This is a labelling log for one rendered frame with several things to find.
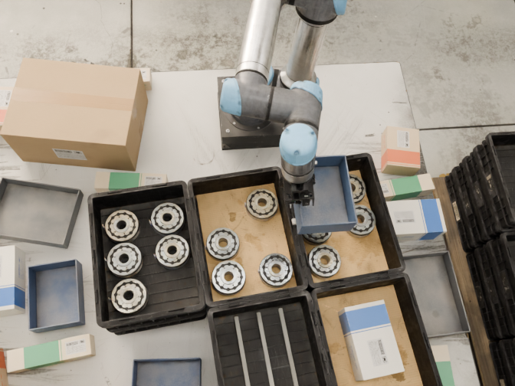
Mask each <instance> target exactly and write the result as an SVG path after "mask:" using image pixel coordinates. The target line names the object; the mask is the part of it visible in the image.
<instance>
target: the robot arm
mask: <svg viewBox="0 0 515 386"><path fill-rule="evenodd" d="M249 1H250V3H251V7H250V10H249V14H248V20H247V24H246V28H245V32H244V38H243V41H242V46H241V52H240V55H239V59H238V65H237V69H236V73H235V78H226V79H225V81H224V83H223V86H222V90H221V99H220V108H221V110H222V111H223V112H226V113H230V114H231V115H232V117H233V118H234V119H235V120H236V121H237V122H239V123H240V124H243V125H246V126H256V125H259V124H262V123H263V122H264V121H265V120H267V121H271V122H275V123H283V124H284V131H283V133H282V135H281V138H280V157H281V171H282V173H281V177H279V187H280V188H284V199H285V208H287V201H289V205H290V208H291V204H301V201H302V205H303V206H306V207H307V206H308V205H310V201H312V203H313V206H314V191H313V185H315V184H316V182H315V174H314V166H315V165H317V161H315V160H316V153H317V141H318V135H319V127H320V116H321V111H322V109H323V91H322V89H321V88H320V86H319V85H320V80H319V78H318V77H317V76H316V73H315V71H314V70H315V67H316V64H317V60H318V57H319V55H320V50H321V47H322V45H323V40H324V38H325V35H326V30H327V28H328V25H329V24H331V23H332V22H334V21H335V20H336V17H337V15H344V14H345V11H346V3H347V0H249ZM286 4H287V5H293V6H295V10H296V13H297V15H298V16H299V17H298V21H297V26H296V30H295V34H294V39H293V43H292V47H291V50H290V56H289V60H288V63H287V64H286V65H284V67H283V68H282V70H278V69H274V68H273V67H272V66H271V61H272V57H273V53H274V45H275V41H276V37H277V29H278V24H279V20H280V12H281V10H282V9H283V8H284V7H285V6H286ZM287 195H288V198H289V199H288V198H287Z"/></svg>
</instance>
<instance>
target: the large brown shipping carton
mask: <svg viewBox="0 0 515 386"><path fill-rule="evenodd" d="M147 105H148V98H147V95H146V89H145V86H144V82H143V77H142V74H141V70H140V69H136V68H128V67H113V66H105V65H96V64H82V63H73V62H65V61H50V60H42V59H34V58H26V57H23V59H22V62H21V66H20V69H19V72H18V76H17V79H16V82H15V86H14V89H13V92H12V95H11V99H10V102H9V105H8V109H7V112H6V114H5V119H4V122H3V124H2V129H1V132H0V135H1V136H2V138H3V139H4V140H5V141H6V142H7V143H8V144H9V145H10V146H11V148H12V149H13V150H14V151H15V153H16V154H17V155H18V156H19V157H20V159H21V160H22V161H23V162H38V163H47V164H55V165H72V166H81V167H90V168H106V169H115V170H124V171H132V172H135V171H136V164H137V160H138V155H139V148H140V143H141V138H142V134H143V127H144V122H145V118H146V109H147Z"/></svg>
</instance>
